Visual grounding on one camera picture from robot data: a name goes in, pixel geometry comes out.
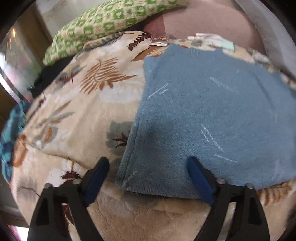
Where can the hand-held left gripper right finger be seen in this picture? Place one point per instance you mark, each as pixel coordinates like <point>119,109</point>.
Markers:
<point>200,180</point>

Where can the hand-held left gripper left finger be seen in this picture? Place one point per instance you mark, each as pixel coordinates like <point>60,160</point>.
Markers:
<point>97,180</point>

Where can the blue knit sweater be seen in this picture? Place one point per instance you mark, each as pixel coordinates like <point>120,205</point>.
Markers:
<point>196,104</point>

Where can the cream leaf-print blanket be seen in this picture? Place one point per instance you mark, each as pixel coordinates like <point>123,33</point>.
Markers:
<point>81,115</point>

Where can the teal patterned cloth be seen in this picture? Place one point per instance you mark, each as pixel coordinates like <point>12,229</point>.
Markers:
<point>11,129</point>

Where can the black cloth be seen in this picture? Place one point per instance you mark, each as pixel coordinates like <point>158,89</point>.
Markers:
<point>46,78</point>

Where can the white floral cloth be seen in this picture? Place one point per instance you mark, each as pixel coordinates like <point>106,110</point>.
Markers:
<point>208,39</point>

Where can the green patterned pillow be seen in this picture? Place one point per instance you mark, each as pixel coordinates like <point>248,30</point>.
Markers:
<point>104,20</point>

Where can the mauve pillow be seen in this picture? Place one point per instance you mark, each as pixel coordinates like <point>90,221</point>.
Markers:
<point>208,20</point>

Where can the wooden window frame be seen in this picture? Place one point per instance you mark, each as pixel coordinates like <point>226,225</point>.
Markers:
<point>9,102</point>

